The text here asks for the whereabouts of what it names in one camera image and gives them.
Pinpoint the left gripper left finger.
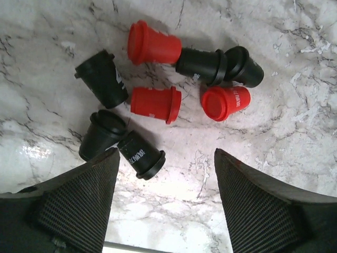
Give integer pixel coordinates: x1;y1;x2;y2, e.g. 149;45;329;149
1;148;120;252

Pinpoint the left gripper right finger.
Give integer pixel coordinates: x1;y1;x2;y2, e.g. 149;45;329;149
214;149;336;252

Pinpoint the black coffee capsule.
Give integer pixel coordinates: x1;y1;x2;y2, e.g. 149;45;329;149
74;50;128;109
117;130;166;180
224;46;264;88
78;110;127;161
175;48;227;86

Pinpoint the red coffee capsule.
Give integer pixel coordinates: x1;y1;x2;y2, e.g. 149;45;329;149
127;20;182;65
131;87;182;124
201;86;251;122

